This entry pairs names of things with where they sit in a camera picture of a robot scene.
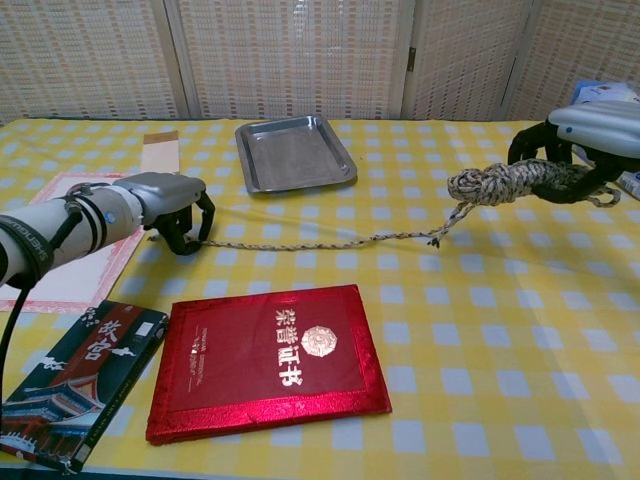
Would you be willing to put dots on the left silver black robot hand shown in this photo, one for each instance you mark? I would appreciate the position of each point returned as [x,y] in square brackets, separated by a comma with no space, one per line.
[165,195]

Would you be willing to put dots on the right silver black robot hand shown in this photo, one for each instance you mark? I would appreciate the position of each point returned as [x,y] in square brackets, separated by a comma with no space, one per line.
[595,130]

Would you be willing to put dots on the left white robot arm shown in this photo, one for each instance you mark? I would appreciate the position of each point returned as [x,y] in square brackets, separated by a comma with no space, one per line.
[60,235]

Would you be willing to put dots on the blue white tissue pack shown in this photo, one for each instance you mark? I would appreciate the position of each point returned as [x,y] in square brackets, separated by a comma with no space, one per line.
[600,90]

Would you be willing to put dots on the white certificate with red border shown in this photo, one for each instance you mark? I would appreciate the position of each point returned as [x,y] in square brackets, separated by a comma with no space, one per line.
[75,285]

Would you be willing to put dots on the rectangular steel tray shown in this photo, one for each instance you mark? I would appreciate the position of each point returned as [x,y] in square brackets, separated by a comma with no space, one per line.
[295,155]

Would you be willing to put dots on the brass screen hinge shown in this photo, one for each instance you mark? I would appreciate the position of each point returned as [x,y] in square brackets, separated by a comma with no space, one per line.
[412,58]

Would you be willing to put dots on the woven folding screen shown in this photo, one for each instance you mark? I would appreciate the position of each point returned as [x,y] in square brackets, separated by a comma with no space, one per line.
[300,50]

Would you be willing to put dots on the red certificate folder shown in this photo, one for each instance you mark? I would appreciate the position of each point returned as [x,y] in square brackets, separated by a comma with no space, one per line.
[260,370]

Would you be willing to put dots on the dark palace print book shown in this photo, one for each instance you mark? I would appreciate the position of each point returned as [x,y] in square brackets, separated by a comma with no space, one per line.
[75,380]

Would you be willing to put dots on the yellow white checked tablecloth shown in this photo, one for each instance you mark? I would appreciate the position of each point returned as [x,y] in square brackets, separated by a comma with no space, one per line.
[475,360]

